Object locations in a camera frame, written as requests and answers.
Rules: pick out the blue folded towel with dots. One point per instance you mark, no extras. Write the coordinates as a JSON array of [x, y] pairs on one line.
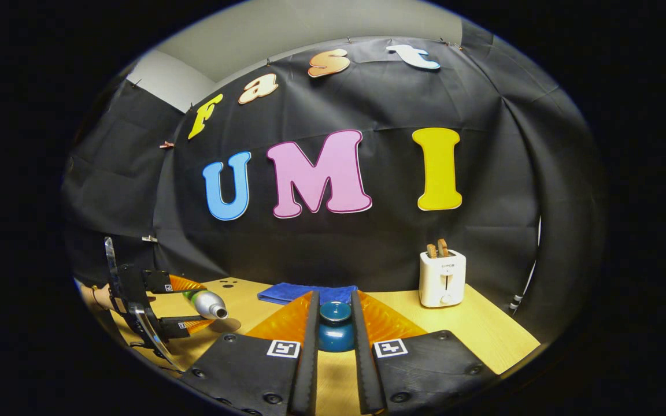
[[292, 292]]

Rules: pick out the blue teacup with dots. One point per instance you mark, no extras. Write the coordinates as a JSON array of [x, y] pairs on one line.
[[336, 340]]

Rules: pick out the copper cloth clip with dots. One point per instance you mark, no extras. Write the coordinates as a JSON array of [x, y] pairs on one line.
[[166, 144]]

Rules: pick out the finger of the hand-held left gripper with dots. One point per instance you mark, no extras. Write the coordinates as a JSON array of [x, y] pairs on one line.
[[185, 326], [165, 282]]

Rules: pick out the white toaster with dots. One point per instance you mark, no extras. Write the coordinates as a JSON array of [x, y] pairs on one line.
[[441, 280]]

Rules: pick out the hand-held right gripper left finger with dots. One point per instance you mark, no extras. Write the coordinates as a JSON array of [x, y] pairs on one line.
[[304, 370]]

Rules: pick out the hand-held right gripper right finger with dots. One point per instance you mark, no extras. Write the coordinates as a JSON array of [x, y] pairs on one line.
[[367, 370]]

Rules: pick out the silver green-label water bottle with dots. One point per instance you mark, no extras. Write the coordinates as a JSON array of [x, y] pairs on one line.
[[208, 303]]

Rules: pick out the brown bread slice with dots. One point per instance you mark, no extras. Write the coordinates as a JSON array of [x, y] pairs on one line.
[[431, 251], [443, 248]]

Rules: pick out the black backdrop cloth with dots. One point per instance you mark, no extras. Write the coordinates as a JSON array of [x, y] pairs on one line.
[[367, 248]]

